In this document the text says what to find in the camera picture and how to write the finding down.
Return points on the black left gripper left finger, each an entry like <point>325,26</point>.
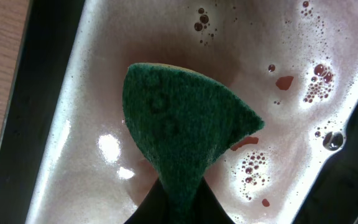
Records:
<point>154,209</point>

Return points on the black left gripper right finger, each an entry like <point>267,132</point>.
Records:
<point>207,208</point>

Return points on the green yellow sponge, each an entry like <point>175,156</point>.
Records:
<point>182,122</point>

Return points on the black rectangular water tray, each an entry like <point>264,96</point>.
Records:
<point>66,155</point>

